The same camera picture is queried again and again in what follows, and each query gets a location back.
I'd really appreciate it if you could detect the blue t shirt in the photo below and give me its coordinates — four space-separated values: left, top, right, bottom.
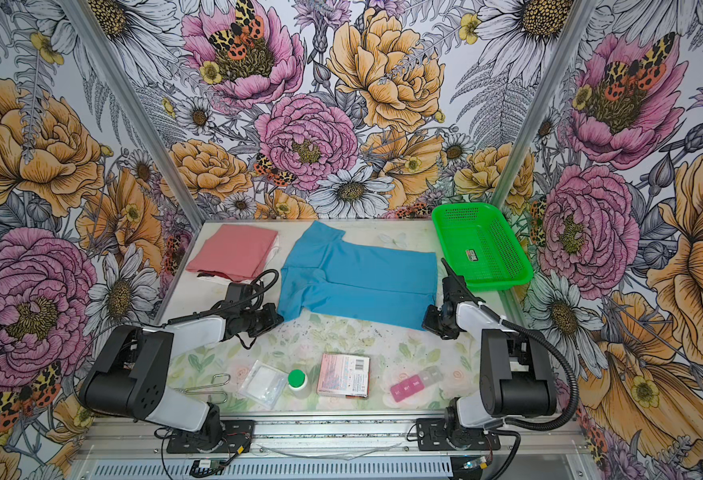
278 221 437 329

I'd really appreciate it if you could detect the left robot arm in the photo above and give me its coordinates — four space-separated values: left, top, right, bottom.
78 281 284 451

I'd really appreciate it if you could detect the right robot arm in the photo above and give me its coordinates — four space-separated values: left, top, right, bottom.
423 260 569 449

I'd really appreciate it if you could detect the folded red t shirt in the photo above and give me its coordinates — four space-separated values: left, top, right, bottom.
186 225 279 282

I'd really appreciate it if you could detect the pink pill organizer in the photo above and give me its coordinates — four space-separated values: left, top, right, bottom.
389 366 443 403

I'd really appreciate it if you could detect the clear plastic bag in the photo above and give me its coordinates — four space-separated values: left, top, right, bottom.
238 360 289 410

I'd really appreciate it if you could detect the green plastic basket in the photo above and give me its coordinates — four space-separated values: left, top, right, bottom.
431 203 533 292

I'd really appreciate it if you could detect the green capped small bottle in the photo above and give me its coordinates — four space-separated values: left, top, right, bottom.
288 369 311 398

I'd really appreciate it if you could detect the metal paper clip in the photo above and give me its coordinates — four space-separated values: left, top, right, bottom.
178 373 232 404

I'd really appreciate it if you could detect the pink printed card box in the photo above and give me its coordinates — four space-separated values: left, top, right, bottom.
317 353 371 399

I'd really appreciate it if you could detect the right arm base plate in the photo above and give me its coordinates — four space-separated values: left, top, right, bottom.
415 418 501 452

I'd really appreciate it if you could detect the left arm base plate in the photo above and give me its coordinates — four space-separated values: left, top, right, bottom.
166 420 256 454

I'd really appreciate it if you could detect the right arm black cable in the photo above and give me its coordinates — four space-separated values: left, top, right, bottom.
500 319 581 433

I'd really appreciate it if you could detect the white vented cable duct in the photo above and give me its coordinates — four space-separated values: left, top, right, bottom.
72 456 453 479

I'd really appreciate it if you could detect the aluminium front rail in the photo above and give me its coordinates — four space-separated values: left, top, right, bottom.
74 412 593 460

